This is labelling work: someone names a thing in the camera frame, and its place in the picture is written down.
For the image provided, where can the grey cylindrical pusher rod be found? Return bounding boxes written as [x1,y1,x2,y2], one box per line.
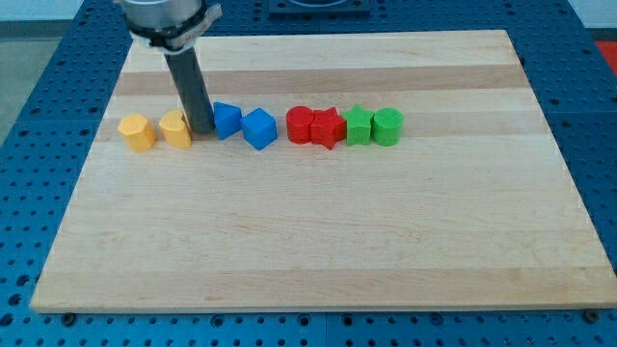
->
[165,48,215,134]

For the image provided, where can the blue triangle block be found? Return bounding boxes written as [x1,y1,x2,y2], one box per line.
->
[214,102,242,140]

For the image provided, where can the blue cube block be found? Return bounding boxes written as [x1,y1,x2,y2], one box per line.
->
[241,108,278,150]

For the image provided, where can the yellow heart block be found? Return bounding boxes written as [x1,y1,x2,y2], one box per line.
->
[158,109,192,148]

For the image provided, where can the yellow pentagon block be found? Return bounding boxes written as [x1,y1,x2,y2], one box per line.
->
[117,114,157,152]

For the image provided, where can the red cylinder block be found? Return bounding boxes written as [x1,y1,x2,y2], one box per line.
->
[285,106,314,144]

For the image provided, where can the red star block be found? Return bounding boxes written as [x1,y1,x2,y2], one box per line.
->
[310,107,347,149]

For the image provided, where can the green star block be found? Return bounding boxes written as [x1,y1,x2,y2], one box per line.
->
[341,104,374,147]

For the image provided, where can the wooden board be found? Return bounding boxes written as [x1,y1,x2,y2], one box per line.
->
[31,30,616,313]

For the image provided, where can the green cylinder block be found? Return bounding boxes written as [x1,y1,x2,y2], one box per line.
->
[371,108,404,147]

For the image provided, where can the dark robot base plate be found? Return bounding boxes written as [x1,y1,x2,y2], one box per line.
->
[266,0,372,15]

